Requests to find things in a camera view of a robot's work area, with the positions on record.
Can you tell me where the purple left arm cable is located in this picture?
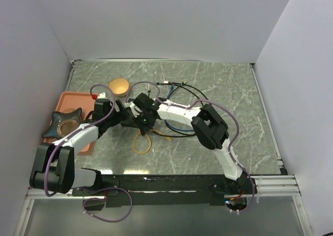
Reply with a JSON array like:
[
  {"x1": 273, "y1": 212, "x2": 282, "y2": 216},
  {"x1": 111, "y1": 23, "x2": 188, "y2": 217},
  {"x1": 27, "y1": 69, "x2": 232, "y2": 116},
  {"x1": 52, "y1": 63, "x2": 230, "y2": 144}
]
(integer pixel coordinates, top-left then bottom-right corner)
[{"x1": 44, "y1": 84, "x2": 133, "y2": 223}]

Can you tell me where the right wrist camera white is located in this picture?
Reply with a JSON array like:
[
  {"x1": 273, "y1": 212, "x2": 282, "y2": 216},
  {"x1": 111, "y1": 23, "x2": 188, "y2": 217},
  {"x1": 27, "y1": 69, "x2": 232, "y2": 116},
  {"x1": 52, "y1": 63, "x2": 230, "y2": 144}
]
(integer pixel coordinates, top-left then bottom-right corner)
[{"x1": 124, "y1": 102, "x2": 140, "y2": 117}]

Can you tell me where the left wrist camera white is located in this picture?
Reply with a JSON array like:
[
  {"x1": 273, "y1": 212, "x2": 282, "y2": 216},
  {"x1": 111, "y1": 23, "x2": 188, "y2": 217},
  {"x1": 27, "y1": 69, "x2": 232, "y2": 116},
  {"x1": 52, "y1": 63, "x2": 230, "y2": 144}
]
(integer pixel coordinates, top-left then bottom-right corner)
[{"x1": 92, "y1": 92, "x2": 108, "y2": 101}]

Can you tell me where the blue ethernet cable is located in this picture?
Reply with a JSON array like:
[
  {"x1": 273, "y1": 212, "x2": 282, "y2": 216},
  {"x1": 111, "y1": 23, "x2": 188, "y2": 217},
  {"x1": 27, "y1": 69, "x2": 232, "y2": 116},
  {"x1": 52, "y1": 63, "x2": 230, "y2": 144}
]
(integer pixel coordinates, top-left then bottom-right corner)
[{"x1": 165, "y1": 85, "x2": 196, "y2": 133}]

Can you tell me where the yellow wooden bowl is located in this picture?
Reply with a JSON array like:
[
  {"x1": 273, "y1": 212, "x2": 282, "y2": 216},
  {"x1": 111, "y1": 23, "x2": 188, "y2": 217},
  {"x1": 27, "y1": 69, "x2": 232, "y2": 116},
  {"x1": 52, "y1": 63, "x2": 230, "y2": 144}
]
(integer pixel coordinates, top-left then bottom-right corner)
[{"x1": 108, "y1": 78, "x2": 130, "y2": 97}]

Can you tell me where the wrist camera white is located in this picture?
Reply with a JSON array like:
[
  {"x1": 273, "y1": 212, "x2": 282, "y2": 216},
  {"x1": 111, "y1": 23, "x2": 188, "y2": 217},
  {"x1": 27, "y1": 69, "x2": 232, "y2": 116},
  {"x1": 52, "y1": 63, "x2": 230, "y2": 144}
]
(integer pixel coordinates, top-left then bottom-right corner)
[
  {"x1": 92, "y1": 92, "x2": 108, "y2": 101},
  {"x1": 124, "y1": 102, "x2": 140, "y2": 117}
]

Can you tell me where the dark blue star dish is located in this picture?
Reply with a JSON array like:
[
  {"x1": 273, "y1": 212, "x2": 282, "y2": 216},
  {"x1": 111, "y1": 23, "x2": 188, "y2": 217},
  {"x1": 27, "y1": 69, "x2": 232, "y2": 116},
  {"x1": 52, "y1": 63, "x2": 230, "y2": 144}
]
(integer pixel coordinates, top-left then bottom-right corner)
[{"x1": 42, "y1": 107, "x2": 82, "y2": 140}]

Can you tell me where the aluminium frame rail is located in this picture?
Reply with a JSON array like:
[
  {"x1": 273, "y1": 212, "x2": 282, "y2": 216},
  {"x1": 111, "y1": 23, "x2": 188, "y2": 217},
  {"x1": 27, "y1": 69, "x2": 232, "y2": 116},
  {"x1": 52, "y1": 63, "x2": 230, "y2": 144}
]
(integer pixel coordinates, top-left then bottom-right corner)
[{"x1": 253, "y1": 175, "x2": 301, "y2": 196}]

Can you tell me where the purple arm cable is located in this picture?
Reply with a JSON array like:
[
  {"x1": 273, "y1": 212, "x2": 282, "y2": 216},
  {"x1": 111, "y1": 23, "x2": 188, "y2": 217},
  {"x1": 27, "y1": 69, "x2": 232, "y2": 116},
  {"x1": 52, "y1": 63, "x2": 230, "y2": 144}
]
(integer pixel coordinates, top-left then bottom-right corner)
[
  {"x1": 124, "y1": 81, "x2": 257, "y2": 215},
  {"x1": 44, "y1": 84, "x2": 133, "y2": 223}
]

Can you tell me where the black network switch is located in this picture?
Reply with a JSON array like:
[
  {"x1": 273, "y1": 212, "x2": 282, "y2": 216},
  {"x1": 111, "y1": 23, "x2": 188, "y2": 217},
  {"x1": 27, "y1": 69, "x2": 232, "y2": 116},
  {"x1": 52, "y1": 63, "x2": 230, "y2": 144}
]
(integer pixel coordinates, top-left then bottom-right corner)
[{"x1": 120, "y1": 109, "x2": 139, "y2": 129}]

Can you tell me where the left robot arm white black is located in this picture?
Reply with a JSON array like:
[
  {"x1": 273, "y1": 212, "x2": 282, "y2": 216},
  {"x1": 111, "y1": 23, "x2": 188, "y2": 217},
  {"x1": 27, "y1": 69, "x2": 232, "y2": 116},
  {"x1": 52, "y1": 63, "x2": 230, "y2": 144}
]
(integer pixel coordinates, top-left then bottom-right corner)
[{"x1": 29, "y1": 98, "x2": 126, "y2": 197}]

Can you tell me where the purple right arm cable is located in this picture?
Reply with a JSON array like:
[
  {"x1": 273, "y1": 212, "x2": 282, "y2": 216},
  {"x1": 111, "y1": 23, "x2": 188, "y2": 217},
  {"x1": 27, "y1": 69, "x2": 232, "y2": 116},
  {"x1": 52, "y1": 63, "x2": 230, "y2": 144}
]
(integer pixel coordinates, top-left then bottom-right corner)
[{"x1": 124, "y1": 81, "x2": 257, "y2": 215}]

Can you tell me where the pink plastic tray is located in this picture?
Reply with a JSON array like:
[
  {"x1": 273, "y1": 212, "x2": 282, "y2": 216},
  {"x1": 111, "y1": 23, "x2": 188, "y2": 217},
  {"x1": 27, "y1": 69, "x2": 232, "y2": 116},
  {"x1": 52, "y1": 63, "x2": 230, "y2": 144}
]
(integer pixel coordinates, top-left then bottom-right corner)
[{"x1": 44, "y1": 92, "x2": 95, "y2": 156}]

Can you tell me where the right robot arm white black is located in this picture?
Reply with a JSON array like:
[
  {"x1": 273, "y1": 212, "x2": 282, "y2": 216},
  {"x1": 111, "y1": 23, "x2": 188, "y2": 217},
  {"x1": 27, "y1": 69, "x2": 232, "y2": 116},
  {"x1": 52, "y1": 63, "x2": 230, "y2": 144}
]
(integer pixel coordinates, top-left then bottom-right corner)
[{"x1": 125, "y1": 93, "x2": 246, "y2": 194}]

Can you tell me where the yellow ethernet cable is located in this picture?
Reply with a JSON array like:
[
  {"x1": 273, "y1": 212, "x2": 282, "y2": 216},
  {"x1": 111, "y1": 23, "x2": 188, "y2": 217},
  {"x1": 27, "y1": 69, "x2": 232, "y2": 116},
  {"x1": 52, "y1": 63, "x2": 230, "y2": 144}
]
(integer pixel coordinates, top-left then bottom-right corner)
[{"x1": 132, "y1": 129, "x2": 173, "y2": 155}]

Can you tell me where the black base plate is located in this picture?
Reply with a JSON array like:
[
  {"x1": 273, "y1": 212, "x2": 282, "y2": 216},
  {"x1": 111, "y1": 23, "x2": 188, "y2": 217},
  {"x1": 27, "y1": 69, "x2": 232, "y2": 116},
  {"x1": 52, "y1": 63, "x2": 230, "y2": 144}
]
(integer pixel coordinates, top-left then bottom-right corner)
[{"x1": 72, "y1": 173, "x2": 258, "y2": 207}]

